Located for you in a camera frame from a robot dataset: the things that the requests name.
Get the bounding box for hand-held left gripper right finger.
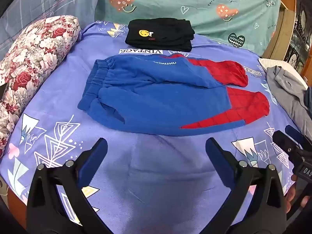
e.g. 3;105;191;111
205;138;287;234

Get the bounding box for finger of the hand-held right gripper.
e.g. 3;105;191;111
272;130;303;159
285;125;309;150

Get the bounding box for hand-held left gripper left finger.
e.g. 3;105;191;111
26;138;115;234

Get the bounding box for blue and red pants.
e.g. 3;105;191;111
77;54;270;137

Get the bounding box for black folded pants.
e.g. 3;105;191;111
125;18;195;52

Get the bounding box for person's right hand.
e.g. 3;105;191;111
285;189;311;214

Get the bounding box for grey garment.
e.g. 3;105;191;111
266;66;312;128

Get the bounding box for purple printed bedsheet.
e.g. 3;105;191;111
0;21;301;234

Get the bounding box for white cloth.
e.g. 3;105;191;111
258;58;309;88

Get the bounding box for dark glass cabinet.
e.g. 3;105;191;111
285;2;312;75

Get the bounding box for wooden headboard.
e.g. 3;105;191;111
262;0;296;60

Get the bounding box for small dark object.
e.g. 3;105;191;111
0;83;9;101

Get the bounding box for floral bolster pillow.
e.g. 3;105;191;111
0;15;81;158

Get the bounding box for grey plaid cloth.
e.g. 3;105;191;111
0;0;101;54

